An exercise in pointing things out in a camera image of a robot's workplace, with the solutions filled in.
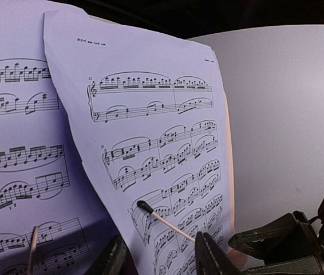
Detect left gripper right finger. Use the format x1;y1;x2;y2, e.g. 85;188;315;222
195;231;242;275

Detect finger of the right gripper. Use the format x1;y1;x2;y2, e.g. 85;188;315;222
228;212;324;274

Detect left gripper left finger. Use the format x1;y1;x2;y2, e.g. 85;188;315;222
86;235;128;275

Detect pink music stand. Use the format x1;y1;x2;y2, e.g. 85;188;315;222
26;51;250;275

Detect sheet music page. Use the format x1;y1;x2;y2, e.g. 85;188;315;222
43;10;234;275
0;1;117;274

